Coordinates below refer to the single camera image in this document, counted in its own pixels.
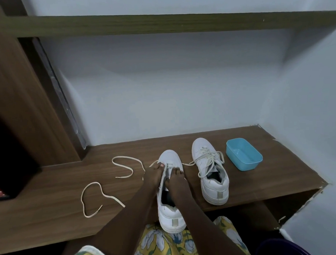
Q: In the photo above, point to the person's left hand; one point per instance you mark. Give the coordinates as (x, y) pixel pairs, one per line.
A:
(153, 177)

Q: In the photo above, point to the person's right hand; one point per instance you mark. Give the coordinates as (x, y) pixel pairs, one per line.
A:
(177, 186)

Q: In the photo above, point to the cream shoelace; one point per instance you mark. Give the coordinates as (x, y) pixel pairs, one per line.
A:
(125, 157)
(210, 157)

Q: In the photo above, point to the white sneaker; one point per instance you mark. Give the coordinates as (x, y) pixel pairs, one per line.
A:
(172, 222)
(217, 196)

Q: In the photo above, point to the blue plastic basket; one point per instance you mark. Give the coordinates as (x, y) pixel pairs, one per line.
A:
(246, 166)

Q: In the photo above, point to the person's right forearm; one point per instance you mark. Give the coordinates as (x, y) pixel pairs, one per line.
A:
(210, 232)

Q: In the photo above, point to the person's left forearm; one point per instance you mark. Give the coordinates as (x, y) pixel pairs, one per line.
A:
(127, 221)

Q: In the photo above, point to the dark purple plastic tub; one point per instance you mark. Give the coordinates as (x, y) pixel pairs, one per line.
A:
(282, 250)

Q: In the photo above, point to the wooden wall shelf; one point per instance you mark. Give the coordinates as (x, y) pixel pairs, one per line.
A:
(167, 22)

